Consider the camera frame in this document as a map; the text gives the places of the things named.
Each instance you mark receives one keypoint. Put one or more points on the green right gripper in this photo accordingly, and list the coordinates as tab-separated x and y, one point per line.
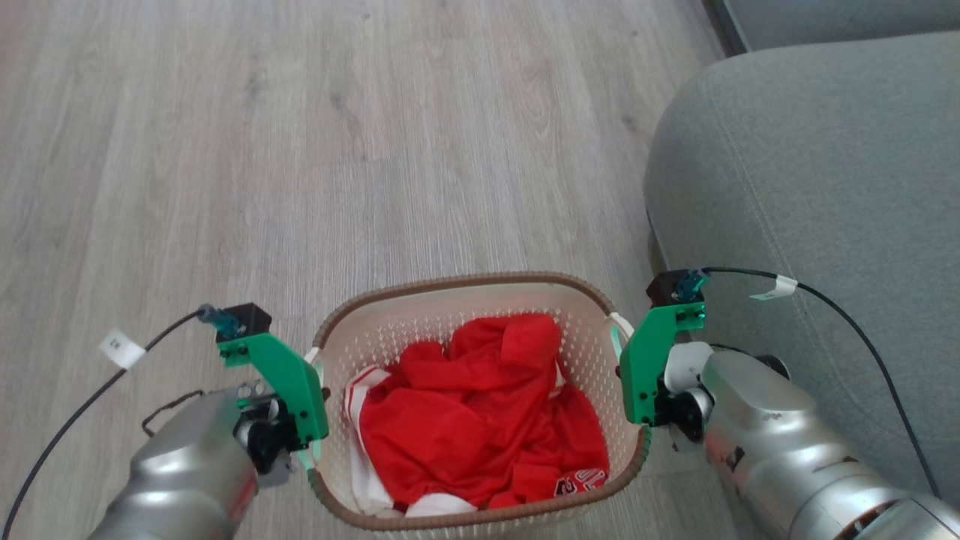
643	367

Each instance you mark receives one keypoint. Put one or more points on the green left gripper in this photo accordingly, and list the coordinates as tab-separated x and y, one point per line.
296	382

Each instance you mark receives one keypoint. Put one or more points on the cream laundry basket brown rim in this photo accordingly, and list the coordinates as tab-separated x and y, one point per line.
465	296

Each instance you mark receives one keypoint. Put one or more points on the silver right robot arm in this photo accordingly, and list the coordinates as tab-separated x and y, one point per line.
780	450

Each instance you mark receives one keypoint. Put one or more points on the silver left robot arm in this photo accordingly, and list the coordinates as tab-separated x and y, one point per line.
187	480

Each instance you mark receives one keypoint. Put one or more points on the red white-trimmed jersey clothing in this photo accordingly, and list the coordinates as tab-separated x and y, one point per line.
465	420

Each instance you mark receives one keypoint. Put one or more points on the grey fabric sofa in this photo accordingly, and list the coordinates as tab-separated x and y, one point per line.
825	187

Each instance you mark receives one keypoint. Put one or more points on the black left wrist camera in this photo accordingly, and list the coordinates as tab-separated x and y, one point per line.
251	319

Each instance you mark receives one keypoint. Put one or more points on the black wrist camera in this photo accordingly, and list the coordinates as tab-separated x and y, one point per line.
666	287
251	319

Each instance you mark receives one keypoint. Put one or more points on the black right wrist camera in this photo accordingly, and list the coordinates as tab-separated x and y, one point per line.
666	287

